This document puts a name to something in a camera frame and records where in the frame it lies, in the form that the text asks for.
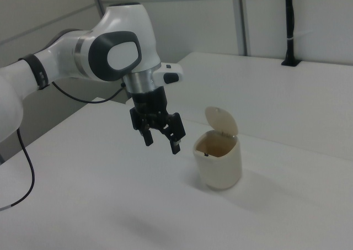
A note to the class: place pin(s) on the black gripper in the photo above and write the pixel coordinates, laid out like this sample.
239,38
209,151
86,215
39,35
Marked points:
150,103

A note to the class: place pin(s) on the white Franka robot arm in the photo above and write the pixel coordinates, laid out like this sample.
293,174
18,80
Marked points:
124,32

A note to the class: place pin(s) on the small cream lidded bin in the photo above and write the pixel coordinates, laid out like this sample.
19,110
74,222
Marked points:
218,172

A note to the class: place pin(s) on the black pole with clamp base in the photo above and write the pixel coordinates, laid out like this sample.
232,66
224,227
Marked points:
289,18

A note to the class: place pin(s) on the grey partition post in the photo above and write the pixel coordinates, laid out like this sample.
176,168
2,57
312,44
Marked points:
243,21
98,0

